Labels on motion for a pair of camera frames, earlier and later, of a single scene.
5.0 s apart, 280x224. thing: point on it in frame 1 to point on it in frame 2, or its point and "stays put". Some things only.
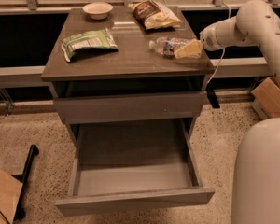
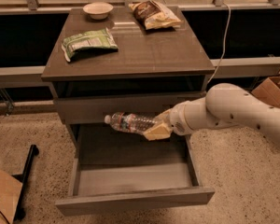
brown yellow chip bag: (151, 15) stays put
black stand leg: (21, 213) stays put
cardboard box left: (8, 189) stays put
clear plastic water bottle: (167, 46) to (130, 122)
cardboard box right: (270, 101) stays put
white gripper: (209, 39) to (178, 119)
